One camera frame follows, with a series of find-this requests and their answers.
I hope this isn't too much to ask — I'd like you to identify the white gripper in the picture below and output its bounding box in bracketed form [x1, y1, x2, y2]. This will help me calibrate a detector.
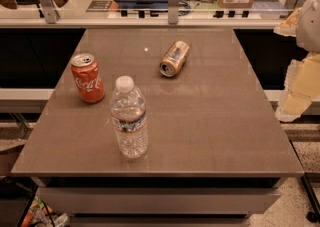
[273, 0, 320, 122]

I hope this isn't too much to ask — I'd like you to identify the orange gold soda can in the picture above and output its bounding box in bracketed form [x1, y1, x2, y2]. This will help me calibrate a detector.
[160, 41, 190, 77]

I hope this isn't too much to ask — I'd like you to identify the red Coca-Cola can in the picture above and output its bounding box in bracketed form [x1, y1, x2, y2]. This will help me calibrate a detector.
[71, 53, 105, 103]

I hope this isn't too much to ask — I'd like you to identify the clear plastic water bottle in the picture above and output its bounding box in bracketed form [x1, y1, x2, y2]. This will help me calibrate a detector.
[109, 76, 148, 160]

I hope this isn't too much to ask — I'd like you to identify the grey table drawer base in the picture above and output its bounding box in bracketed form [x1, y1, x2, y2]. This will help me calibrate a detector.
[37, 187, 281, 227]

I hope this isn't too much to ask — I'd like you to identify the colourful clutter under table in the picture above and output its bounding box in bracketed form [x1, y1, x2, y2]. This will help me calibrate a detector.
[20, 196, 70, 227]

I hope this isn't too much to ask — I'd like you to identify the middle metal glass bracket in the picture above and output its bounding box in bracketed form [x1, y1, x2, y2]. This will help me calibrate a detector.
[168, 0, 179, 24]

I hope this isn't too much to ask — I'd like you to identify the left metal glass bracket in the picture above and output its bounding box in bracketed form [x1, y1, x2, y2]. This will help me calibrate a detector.
[39, 0, 60, 24]

